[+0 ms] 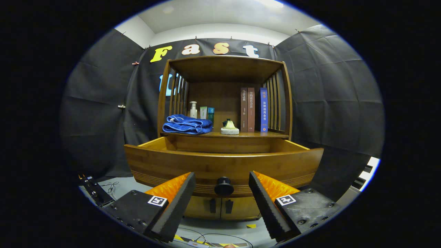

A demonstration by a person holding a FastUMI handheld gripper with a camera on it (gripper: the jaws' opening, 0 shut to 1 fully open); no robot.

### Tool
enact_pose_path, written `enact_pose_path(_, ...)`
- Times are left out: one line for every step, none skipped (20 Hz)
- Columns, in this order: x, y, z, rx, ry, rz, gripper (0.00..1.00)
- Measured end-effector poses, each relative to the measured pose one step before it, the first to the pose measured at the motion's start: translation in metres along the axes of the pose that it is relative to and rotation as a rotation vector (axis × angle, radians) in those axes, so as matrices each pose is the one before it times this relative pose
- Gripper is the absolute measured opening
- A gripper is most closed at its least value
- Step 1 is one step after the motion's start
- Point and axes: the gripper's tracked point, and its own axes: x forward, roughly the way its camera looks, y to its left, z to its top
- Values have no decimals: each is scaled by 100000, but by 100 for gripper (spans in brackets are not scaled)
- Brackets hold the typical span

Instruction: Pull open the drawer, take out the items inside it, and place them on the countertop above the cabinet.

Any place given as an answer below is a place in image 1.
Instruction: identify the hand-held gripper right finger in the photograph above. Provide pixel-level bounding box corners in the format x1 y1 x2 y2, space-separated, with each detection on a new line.
248 171 343 242

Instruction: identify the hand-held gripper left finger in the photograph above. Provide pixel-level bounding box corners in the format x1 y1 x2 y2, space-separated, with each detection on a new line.
100 172 197 243

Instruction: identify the black round drawer knob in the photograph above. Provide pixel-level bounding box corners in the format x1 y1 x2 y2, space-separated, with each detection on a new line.
214 177 235 197

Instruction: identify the wooden drawer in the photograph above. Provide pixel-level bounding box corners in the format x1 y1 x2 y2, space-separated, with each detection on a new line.
124 136 324 198

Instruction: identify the wooden cabinet door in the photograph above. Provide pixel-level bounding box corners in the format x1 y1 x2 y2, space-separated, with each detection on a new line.
184 196 222 220
220 196 262 221

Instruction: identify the wooden countertop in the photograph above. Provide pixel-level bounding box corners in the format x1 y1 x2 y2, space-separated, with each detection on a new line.
160 130 289 139

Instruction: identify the brown wooden cabinet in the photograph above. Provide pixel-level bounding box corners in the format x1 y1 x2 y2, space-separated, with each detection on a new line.
157 56 293 221

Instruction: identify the black electronic device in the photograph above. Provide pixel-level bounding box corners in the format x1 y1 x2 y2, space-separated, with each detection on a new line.
79 175 116 207

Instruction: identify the blue folded towel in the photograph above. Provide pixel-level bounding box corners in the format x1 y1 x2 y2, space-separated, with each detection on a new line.
162 114 213 135

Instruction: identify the blue book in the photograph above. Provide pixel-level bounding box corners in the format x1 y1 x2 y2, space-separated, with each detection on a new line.
256 87 269 133

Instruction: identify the reddish brown book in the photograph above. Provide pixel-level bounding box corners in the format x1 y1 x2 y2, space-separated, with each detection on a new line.
247 87 256 133

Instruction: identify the dark brown book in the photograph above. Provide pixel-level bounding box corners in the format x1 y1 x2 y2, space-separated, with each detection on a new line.
240 87 248 133

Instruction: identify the white black box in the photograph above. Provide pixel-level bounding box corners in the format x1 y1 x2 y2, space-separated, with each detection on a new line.
351 157 381 193

